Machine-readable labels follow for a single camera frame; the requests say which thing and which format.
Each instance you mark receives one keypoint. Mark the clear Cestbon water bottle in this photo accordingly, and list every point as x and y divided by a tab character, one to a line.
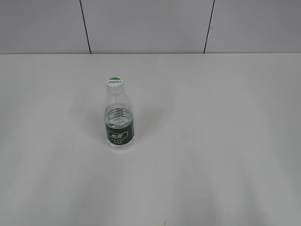
119	120

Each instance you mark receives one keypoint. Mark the white green bottle cap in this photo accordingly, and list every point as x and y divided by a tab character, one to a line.
115	85

